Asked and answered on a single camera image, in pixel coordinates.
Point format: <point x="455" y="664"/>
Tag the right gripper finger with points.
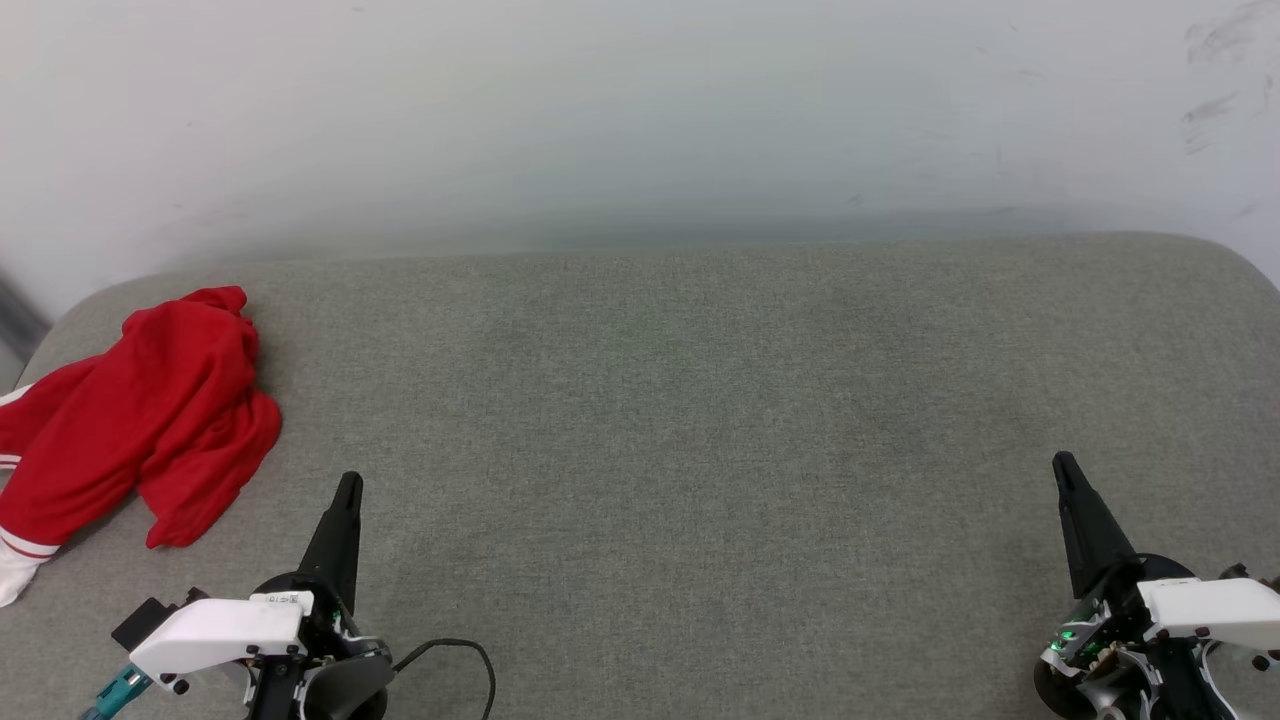
<point x="1090" y="530"/>

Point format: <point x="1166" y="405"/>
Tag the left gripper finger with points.
<point x="335" y="545"/>

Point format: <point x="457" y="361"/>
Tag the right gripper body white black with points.
<point x="1210" y="612"/>

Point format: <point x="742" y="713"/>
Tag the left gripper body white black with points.
<point x="225" y="632"/>

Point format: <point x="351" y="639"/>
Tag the red and white jersey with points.
<point x="130" y="420"/>

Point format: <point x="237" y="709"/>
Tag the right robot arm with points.
<point x="1180" y="690"/>

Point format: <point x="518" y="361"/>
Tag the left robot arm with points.
<point x="345" y="692"/>

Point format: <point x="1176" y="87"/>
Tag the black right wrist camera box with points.
<point x="1236" y="573"/>

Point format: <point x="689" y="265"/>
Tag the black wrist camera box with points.
<point x="145" y="622"/>
<point x="1236" y="573"/>

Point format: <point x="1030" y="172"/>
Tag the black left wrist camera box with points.
<point x="145" y="622"/>

